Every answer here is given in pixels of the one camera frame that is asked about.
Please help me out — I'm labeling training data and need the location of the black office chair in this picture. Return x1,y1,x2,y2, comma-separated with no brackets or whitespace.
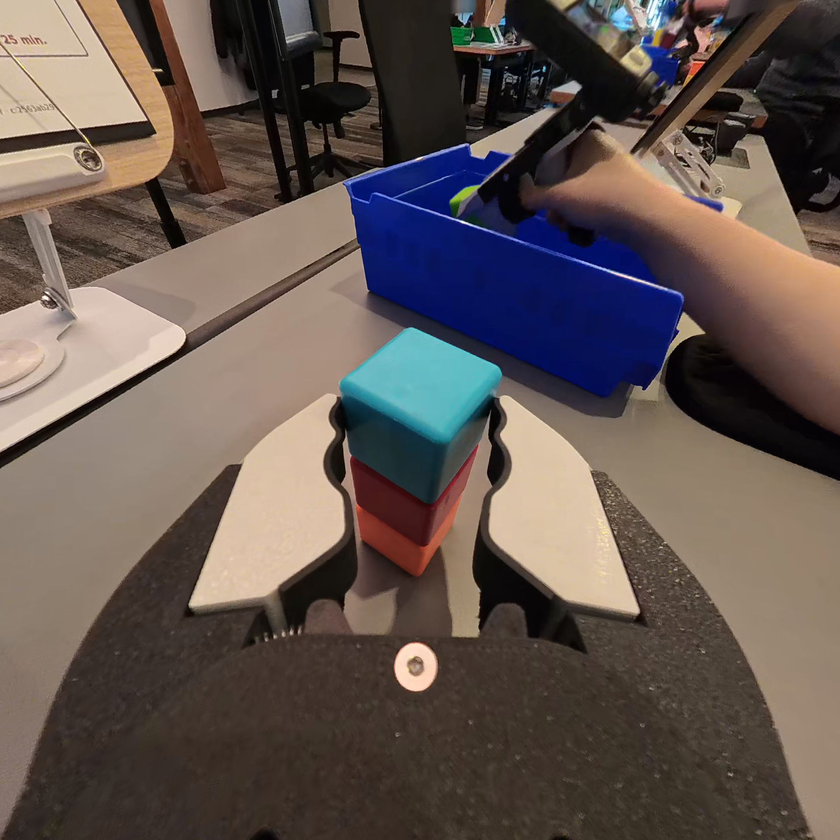
357,0,467,168

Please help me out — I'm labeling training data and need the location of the person's right forearm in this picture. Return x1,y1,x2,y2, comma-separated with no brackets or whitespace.
630,184,840,434

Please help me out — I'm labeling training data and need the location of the white document stand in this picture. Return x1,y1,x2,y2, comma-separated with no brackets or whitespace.
0,147,188,454

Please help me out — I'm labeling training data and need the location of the brown wooden post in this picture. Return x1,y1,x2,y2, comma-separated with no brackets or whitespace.
147,0,227,194

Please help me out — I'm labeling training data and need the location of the blue plastic bin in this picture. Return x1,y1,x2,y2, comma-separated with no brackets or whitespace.
344,144,723,398

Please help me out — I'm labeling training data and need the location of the red cube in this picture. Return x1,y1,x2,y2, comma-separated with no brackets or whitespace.
350,446,479,547

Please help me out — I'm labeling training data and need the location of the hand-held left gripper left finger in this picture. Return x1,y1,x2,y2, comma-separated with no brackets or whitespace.
188,394,358,641

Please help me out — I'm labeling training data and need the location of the orange cube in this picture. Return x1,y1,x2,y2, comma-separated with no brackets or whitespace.
356,505,447,578

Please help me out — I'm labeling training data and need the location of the black framed screen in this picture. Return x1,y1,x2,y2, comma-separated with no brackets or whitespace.
118,0,175,86

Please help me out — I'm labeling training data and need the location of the person's right hand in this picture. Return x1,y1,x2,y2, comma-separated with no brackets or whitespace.
518,128,664,247

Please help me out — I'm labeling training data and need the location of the black wrist rest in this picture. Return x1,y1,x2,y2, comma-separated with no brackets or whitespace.
665,333,840,473

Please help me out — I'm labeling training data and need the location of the light blue cube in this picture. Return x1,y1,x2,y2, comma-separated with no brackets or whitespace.
339,327,503,505

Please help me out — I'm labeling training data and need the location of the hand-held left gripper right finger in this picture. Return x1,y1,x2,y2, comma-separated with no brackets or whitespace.
472,395,641,641

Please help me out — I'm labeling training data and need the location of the green cube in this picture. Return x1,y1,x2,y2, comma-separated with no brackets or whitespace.
449,185,500,227

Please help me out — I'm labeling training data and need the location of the black swivel chair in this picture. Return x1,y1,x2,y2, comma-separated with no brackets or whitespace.
289,29,373,191

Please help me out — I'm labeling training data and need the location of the black easel frame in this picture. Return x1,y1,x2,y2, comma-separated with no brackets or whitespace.
236,0,316,204

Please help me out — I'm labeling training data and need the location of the blue bin with white label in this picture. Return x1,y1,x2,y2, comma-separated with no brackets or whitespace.
640,42,683,89

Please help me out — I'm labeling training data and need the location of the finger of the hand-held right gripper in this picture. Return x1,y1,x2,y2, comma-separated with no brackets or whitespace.
456,196,522,238

